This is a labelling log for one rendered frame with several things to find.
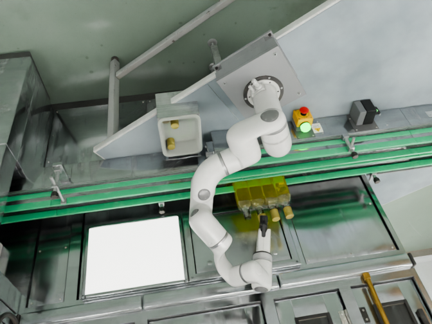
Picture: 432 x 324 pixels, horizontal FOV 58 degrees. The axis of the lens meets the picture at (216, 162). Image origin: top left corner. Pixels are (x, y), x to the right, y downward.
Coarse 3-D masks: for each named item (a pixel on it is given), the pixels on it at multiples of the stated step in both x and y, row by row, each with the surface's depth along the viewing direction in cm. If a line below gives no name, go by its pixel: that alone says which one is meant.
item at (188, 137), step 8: (160, 120) 156; (168, 120) 157; (184, 120) 167; (192, 120) 168; (200, 120) 159; (160, 128) 159; (168, 128) 169; (184, 128) 171; (192, 128) 171; (200, 128) 162; (160, 136) 162; (168, 136) 173; (176, 136) 174; (184, 136) 174; (192, 136) 175; (200, 136) 166; (176, 144) 175; (184, 144) 175; (192, 144) 175; (200, 144) 169; (168, 152) 172; (176, 152) 172; (184, 152) 172; (192, 152) 173
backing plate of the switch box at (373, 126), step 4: (348, 116) 181; (352, 120) 179; (352, 124) 178; (368, 124) 177; (372, 124) 177; (376, 124) 177; (356, 128) 176; (360, 128) 176; (364, 128) 176; (368, 128) 176; (372, 128) 176; (376, 128) 176
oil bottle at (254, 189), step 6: (252, 180) 174; (258, 180) 174; (252, 186) 172; (258, 186) 172; (252, 192) 170; (258, 192) 169; (252, 198) 168; (258, 198) 167; (252, 204) 168; (258, 204) 166
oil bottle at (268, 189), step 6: (264, 180) 174; (270, 180) 174; (264, 186) 172; (270, 186) 172; (264, 192) 170; (270, 192) 169; (264, 198) 168; (270, 198) 167; (276, 198) 168; (264, 204) 170; (270, 204) 167; (276, 204) 169
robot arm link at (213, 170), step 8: (208, 160) 129; (216, 160) 129; (200, 168) 128; (208, 168) 127; (216, 168) 128; (224, 168) 128; (200, 176) 127; (208, 176) 127; (216, 176) 128; (224, 176) 131; (192, 184) 127; (200, 184) 126; (208, 184) 127; (216, 184) 130; (192, 192) 128; (200, 192) 127; (208, 192) 128; (200, 200) 128; (208, 200) 129
